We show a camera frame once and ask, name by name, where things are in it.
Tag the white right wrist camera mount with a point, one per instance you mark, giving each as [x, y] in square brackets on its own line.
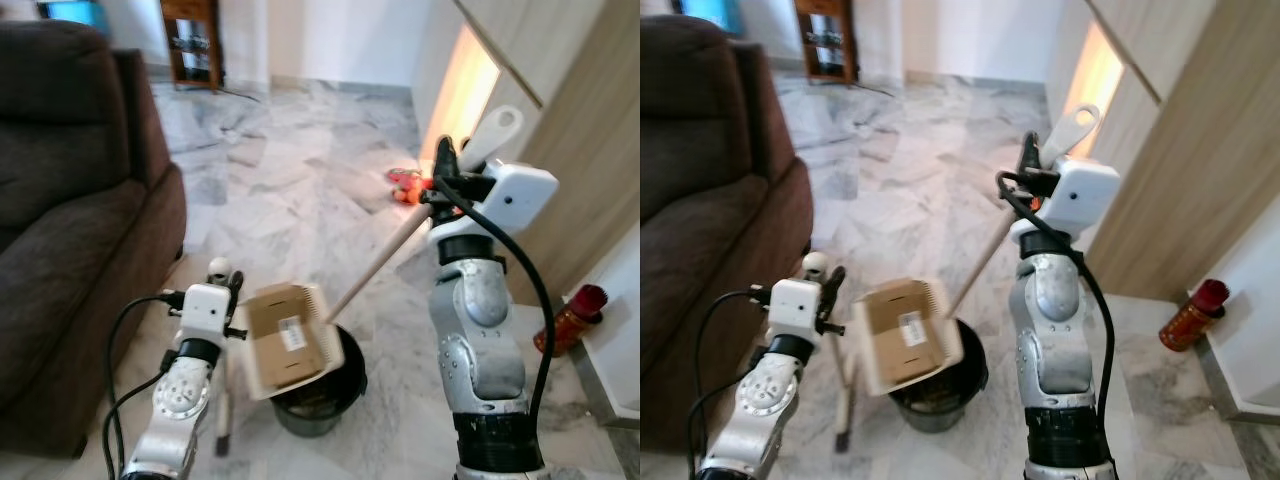
[1082, 192]
[520, 198]

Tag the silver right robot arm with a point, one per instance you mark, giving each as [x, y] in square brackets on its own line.
[1055, 340]
[485, 340]

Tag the black round waste bin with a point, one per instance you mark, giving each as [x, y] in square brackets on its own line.
[330, 405]
[950, 400]

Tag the red litter pile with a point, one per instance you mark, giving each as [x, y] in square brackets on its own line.
[408, 185]

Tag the red bottle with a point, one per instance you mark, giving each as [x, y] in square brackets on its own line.
[572, 320]
[1195, 315]

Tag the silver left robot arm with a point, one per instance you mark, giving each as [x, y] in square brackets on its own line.
[765, 395]
[180, 395]

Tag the dark brown sofa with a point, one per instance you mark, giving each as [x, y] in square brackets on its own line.
[710, 220]
[70, 230]

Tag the dark wooden shelf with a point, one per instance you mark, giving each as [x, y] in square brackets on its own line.
[826, 40]
[190, 45]

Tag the brown cardboard sheet with label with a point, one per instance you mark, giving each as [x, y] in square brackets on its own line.
[285, 335]
[905, 330]

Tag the white platform with grey edge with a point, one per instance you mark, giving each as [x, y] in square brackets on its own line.
[1250, 350]
[615, 370]

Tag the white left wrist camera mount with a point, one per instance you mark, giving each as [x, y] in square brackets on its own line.
[205, 312]
[795, 305]

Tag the blue screen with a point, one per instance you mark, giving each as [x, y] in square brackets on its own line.
[75, 12]
[708, 10]

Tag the light wooden cabinet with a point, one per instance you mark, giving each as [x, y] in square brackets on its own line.
[580, 130]
[1200, 130]

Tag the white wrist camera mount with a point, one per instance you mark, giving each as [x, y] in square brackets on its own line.
[205, 312]
[520, 198]
[795, 305]
[1082, 192]

